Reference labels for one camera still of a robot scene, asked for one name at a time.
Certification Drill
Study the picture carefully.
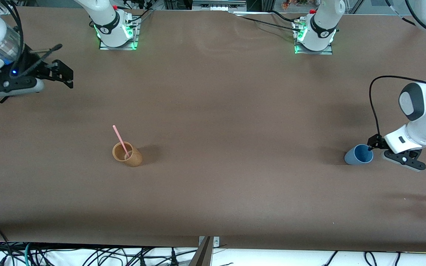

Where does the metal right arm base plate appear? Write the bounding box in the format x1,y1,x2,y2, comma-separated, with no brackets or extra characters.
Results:
99,16,139,51

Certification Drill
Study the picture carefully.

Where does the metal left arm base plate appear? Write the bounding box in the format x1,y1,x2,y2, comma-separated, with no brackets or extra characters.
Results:
294,19,334,55

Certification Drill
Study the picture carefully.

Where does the dark metal bar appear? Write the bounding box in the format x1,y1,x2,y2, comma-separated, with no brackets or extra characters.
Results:
189,236,214,266

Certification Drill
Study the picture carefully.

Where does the brown cup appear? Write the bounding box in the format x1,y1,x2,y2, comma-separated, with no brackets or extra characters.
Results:
112,142,143,168

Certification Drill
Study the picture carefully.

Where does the grey background device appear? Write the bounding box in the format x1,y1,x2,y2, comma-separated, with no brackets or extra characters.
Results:
192,0,247,11

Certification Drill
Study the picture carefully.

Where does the pink straw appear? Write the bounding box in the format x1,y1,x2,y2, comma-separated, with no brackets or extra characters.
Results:
112,125,131,158

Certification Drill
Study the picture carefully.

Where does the metal table bracket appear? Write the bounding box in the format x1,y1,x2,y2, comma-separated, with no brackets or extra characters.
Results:
198,236,220,248

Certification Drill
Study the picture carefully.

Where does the black base cable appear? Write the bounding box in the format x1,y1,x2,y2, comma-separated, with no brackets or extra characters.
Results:
117,2,155,23
231,10,303,33

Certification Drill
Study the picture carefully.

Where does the black right base cable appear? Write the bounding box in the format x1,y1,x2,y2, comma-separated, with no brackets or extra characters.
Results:
117,2,155,23

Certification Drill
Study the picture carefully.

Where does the teal floor cable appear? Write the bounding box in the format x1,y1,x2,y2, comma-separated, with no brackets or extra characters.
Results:
23,242,33,266

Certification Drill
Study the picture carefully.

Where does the blue plastic cup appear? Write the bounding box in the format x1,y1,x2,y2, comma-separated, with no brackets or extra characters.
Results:
344,144,374,166

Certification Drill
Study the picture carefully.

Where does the black left base cable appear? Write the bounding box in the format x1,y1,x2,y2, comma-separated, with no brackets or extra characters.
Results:
231,10,303,33

